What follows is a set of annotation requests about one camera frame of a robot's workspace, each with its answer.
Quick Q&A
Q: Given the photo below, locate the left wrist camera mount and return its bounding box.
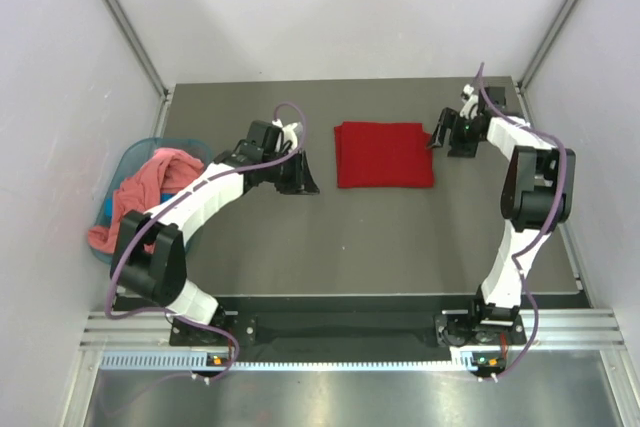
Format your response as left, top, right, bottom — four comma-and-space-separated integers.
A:
272, 119, 304, 151

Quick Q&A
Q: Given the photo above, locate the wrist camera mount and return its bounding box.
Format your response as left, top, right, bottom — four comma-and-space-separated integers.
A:
272, 119, 304, 151
459, 84, 479, 120

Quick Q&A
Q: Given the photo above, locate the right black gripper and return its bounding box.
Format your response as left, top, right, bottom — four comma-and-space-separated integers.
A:
426, 108, 484, 158

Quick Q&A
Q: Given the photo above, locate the red t shirt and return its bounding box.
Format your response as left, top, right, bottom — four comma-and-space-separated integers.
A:
334, 121, 435, 189

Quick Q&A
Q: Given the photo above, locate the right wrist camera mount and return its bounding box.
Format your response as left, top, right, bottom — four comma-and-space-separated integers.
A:
459, 84, 479, 120

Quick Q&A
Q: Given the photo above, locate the slotted cable duct rail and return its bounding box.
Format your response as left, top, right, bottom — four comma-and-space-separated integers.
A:
100, 351, 502, 373

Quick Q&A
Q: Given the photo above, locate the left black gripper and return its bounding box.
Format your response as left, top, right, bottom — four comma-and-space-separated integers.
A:
262, 147, 319, 195

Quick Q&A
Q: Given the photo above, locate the teal mesh laundry basket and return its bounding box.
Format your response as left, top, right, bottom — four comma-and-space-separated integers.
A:
90, 137, 213, 264

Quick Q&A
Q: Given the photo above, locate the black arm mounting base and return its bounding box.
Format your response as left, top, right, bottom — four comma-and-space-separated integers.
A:
169, 294, 531, 363

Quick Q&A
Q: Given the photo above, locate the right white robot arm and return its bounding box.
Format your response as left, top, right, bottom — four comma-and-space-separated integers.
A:
427, 84, 576, 343

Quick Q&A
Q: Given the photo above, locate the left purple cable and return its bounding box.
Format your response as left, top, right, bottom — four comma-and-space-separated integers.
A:
107, 102, 307, 381

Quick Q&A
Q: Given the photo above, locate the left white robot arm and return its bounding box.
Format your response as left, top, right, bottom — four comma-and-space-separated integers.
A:
110, 120, 320, 344

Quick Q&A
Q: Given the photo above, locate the pink t shirt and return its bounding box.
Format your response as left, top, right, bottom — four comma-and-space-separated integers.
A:
88, 147, 205, 255

